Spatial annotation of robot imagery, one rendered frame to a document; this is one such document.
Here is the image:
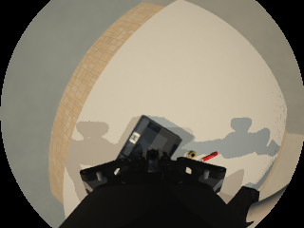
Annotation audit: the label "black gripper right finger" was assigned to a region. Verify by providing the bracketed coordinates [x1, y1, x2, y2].
[157, 149, 227, 193]

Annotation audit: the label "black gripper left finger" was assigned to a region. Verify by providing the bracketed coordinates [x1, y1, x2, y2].
[80, 149, 149, 194]

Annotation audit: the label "red cylinder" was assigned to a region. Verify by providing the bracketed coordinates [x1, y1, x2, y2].
[201, 151, 218, 162]

